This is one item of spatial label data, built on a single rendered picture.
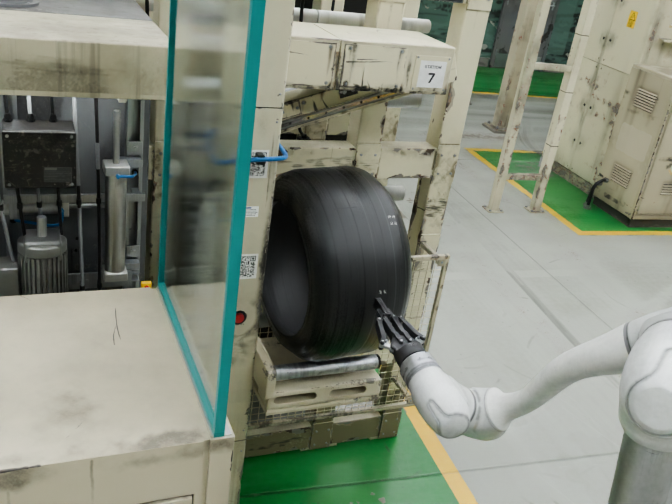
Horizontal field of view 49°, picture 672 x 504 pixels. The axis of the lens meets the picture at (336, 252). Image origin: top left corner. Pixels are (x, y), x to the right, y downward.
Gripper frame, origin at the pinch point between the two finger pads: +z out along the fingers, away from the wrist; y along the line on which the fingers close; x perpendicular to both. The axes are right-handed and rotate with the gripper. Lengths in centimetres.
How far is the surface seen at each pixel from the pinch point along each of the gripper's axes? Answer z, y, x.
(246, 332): 19.8, 28.5, 21.2
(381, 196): 23.4, -5.0, -20.4
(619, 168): 296, -386, 121
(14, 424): -36, 88, -13
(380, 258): 8.8, -0.8, -10.3
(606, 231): 255, -357, 157
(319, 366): 11.6, 7.8, 29.4
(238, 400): 16, 29, 45
